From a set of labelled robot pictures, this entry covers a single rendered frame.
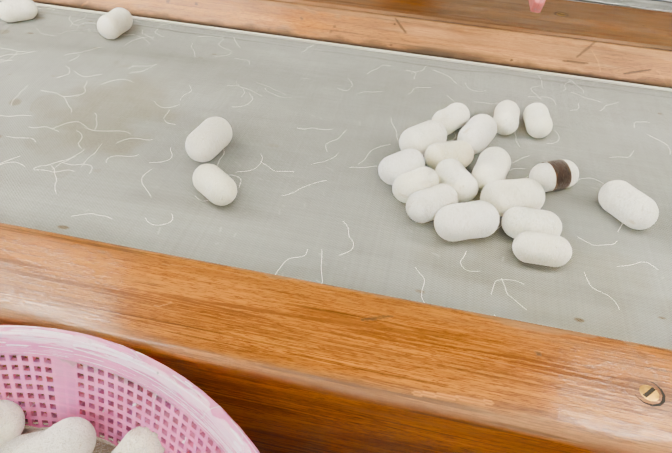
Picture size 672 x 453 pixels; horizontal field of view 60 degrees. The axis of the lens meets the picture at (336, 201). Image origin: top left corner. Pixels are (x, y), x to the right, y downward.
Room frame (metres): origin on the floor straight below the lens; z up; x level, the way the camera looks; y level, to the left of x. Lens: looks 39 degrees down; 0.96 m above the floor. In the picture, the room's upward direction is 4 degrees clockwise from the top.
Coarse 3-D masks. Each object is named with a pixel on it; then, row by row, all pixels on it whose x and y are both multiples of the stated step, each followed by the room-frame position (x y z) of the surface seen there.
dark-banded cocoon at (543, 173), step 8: (568, 160) 0.30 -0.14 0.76; (536, 168) 0.30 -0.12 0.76; (544, 168) 0.30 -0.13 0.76; (552, 168) 0.30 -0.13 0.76; (576, 168) 0.30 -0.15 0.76; (536, 176) 0.29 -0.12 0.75; (544, 176) 0.29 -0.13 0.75; (552, 176) 0.29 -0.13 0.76; (576, 176) 0.30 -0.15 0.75; (544, 184) 0.29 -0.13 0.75; (552, 184) 0.29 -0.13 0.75
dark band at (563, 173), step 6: (552, 162) 0.30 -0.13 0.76; (558, 162) 0.30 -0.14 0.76; (564, 162) 0.30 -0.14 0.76; (558, 168) 0.30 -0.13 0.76; (564, 168) 0.30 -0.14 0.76; (558, 174) 0.29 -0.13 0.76; (564, 174) 0.29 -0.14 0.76; (570, 174) 0.29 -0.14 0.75; (558, 180) 0.29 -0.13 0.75; (564, 180) 0.29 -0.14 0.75; (570, 180) 0.29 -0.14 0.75; (558, 186) 0.29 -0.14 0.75; (564, 186) 0.29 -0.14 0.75
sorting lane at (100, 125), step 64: (0, 0) 0.54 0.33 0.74; (0, 64) 0.42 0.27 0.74; (64, 64) 0.42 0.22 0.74; (128, 64) 0.43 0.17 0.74; (192, 64) 0.44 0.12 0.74; (256, 64) 0.44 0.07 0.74; (320, 64) 0.45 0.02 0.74; (384, 64) 0.46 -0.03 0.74; (448, 64) 0.47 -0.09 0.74; (0, 128) 0.33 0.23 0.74; (64, 128) 0.33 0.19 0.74; (128, 128) 0.34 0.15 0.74; (192, 128) 0.34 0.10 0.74; (256, 128) 0.35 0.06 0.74; (320, 128) 0.35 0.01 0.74; (384, 128) 0.36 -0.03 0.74; (576, 128) 0.37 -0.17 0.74; (640, 128) 0.38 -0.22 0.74; (0, 192) 0.26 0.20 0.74; (64, 192) 0.27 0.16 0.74; (128, 192) 0.27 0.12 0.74; (192, 192) 0.27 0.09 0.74; (256, 192) 0.28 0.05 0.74; (320, 192) 0.28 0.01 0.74; (384, 192) 0.28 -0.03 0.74; (576, 192) 0.30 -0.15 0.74; (192, 256) 0.22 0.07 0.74; (256, 256) 0.22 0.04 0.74; (320, 256) 0.23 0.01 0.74; (384, 256) 0.23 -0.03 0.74; (448, 256) 0.23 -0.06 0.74; (512, 256) 0.23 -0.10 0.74; (576, 256) 0.24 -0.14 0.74; (640, 256) 0.24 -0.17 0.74; (576, 320) 0.19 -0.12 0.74; (640, 320) 0.19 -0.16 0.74
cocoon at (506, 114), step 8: (504, 104) 0.37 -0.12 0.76; (512, 104) 0.37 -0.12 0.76; (496, 112) 0.37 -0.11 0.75; (504, 112) 0.36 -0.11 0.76; (512, 112) 0.36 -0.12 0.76; (496, 120) 0.36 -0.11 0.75; (504, 120) 0.35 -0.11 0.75; (512, 120) 0.35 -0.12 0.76; (504, 128) 0.35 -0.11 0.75; (512, 128) 0.35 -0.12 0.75
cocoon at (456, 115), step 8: (456, 104) 0.37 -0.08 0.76; (440, 112) 0.36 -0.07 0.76; (448, 112) 0.35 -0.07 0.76; (456, 112) 0.36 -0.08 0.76; (464, 112) 0.36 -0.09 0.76; (440, 120) 0.35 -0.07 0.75; (448, 120) 0.35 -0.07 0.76; (456, 120) 0.35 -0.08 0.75; (464, 120) 0.36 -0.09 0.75; (448, 128) 0.35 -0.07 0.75; (456, 128) 0.35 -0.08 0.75
